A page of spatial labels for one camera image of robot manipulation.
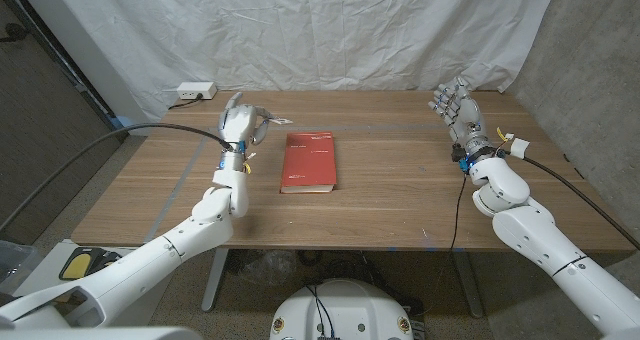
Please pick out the grey metal table leg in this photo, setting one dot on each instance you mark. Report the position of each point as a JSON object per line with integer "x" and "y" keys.
{"x": 469, "y": 285}
{"x": 215, "y": 280}

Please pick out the white wrinkled backdrop cloth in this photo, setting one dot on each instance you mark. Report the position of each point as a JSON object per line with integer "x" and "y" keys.
{"x": 300, "y": 35}

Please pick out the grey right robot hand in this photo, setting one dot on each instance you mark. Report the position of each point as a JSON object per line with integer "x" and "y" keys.
{"x": 465, "y": 115}

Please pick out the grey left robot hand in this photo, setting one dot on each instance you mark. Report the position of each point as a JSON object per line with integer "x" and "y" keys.
{"x": 240, "y": 125}

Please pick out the yellow black foot pedal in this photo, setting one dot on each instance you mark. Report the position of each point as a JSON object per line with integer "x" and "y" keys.
{"x": 112, "y": 260}
{"x": 79, "y": 265}

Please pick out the clear plastic bag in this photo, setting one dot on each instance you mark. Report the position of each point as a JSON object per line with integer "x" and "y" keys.
{"x": 270, "y": 267}

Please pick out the clear plastic bin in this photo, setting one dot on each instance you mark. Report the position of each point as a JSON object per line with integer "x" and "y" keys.
{"x": 17, "y": 262}

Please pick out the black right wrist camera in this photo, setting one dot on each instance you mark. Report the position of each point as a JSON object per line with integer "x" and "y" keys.
{"x": 456, "y": 153}

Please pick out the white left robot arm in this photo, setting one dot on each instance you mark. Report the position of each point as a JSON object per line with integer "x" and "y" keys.
{"x": 150, "y": 265}

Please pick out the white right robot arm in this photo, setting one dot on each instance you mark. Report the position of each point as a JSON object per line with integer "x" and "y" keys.
{"x": 550, "y": 240}

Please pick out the white calculator grey keys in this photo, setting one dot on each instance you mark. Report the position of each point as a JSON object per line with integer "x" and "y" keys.
{"x": 282, "y": 121}

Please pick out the red hardcover book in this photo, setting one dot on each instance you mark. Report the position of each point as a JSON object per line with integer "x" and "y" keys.
{"x": 310, "y": 162}

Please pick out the white pedal platform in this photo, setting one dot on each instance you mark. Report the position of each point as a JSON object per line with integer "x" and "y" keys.
{"x": 47, "y": 275}

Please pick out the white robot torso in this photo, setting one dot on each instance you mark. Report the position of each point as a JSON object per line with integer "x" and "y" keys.
{"x": 345, "y": 310}

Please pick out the white power strip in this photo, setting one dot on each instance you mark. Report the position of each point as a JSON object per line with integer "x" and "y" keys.
{"x": 196, "y": 90}

